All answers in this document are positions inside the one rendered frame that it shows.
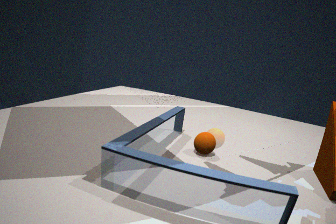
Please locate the clear low l-shaped wall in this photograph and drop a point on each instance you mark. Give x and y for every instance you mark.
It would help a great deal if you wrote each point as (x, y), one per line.
(186, 194)

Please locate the dark grey l-shaped wall top trim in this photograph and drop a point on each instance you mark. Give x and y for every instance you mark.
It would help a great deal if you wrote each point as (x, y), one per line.
(119, 146)

